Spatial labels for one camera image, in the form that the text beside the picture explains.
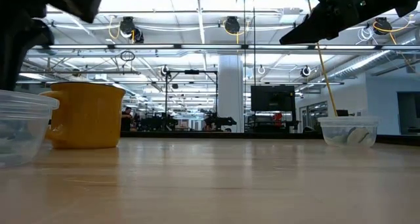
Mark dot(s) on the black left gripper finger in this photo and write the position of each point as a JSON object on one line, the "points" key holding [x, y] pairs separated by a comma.
{"points": [[11, 69]]}

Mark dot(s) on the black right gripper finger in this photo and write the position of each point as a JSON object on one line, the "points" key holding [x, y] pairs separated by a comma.
{"points": [[315, 25]]}

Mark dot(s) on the pale green sweetener packet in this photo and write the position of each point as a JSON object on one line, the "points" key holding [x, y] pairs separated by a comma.
{"points": [[13, 140], [338, 139]]}

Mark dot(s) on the green white Truvia packet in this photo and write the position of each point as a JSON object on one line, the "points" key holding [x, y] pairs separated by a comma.
{"points": [[357, 136]]}

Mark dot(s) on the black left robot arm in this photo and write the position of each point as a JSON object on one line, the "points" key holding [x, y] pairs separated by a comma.
{"points": [[75, 0]]}

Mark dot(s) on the black background robot arm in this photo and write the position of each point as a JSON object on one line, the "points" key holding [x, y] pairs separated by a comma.
{"points": [[218, 121]]}

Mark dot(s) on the clear plastic container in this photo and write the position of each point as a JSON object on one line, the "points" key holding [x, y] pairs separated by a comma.
{"points": [[23, 112], [349, 123]]}

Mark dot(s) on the black monitor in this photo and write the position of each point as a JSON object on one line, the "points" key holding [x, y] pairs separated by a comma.
{"points": [[273, 98]]}

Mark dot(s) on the yellow mug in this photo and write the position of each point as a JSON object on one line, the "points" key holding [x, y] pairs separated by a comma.
{"points": [[87, 115]]}

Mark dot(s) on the white pillar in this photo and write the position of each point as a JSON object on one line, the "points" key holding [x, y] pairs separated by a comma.
{"points": [[230, 92]]}

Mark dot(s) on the person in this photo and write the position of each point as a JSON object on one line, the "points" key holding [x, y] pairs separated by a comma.
{"points": [[126, 120]]}

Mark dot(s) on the silver ceiling duct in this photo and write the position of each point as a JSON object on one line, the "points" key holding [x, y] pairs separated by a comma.
{"points": [[364, 63]]}

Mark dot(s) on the black background rig frame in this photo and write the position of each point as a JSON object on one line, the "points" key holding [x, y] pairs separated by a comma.
{"points": [[192, 72]]}

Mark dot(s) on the black table frame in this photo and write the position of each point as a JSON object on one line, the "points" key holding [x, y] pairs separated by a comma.
{"points": [[229, 135]]}

